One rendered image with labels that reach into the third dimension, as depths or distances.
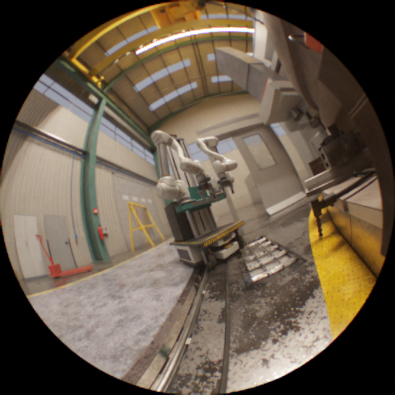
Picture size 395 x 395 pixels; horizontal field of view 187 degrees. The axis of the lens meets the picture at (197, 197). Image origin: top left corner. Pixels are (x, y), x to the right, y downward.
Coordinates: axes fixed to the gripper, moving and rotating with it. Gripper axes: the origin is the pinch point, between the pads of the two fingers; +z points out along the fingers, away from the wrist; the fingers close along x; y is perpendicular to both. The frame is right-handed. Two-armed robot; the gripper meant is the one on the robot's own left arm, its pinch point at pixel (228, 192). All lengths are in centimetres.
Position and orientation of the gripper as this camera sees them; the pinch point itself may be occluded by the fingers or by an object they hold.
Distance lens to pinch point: 129.5
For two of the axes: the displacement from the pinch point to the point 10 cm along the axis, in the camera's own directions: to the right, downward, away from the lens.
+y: 5.0, -3.2, -8.1
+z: 3.4, 9.3, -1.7
